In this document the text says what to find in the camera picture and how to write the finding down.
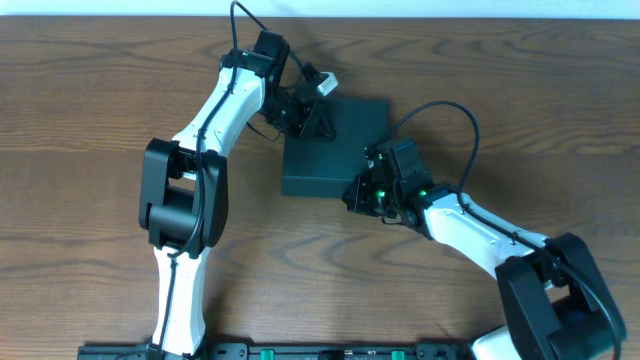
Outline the dark green box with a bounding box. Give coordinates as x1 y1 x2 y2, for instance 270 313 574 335
281 97 389 199

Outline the right black cable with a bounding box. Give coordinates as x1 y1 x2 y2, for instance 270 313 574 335
389 100 624 360

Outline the black cable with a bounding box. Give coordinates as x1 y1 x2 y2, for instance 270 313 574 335
389 100 624 360
158 0 311 351

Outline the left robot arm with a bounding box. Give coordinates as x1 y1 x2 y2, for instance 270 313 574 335
139 30 338 359

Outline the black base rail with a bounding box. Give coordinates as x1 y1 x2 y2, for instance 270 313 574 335
77 342 476 360

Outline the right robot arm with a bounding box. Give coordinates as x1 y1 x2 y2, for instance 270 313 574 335
343 139 627 360

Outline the left black cable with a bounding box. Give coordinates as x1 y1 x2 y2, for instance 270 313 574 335
158 0 311 351

